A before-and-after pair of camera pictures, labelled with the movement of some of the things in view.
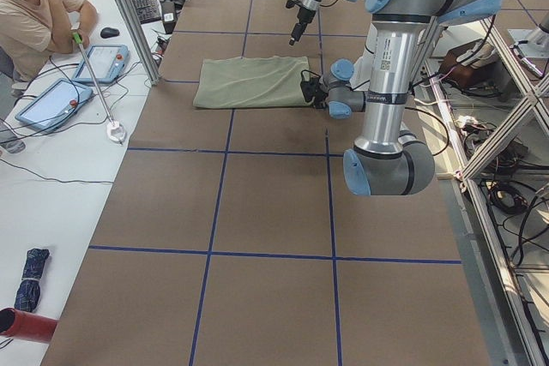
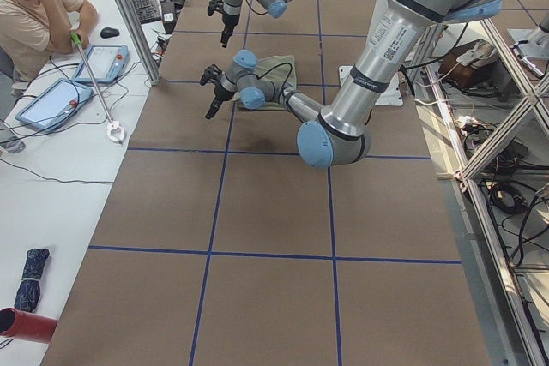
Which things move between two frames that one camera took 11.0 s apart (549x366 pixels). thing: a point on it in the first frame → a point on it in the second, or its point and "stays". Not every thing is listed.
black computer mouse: x=108 y=33 stays
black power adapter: x=169 y=15 stays
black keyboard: x=145 y=4 stays
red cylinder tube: x=27 y=326 stays
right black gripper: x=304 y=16 → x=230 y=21
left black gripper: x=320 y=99 → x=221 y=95
